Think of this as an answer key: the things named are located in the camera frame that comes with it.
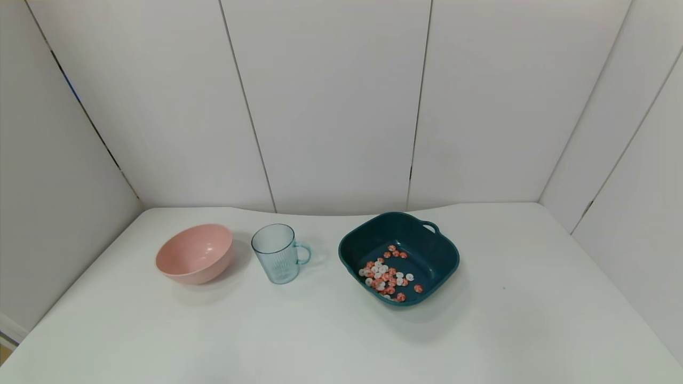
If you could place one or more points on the dark teal square basin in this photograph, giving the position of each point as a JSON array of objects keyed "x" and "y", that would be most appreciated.
[{"x": 427, "y": 250}]

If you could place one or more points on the pink plastic bowl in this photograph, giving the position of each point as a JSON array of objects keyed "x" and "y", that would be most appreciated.
[{"x": 195, "y": 256}]

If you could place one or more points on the clear blue ribbed cup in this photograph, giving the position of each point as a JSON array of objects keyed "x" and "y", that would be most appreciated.
[{"x": 277, "y": 258}]

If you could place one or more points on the red and white candy pile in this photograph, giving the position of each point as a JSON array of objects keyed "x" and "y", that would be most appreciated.
[{"x": 381, "y": 277}]

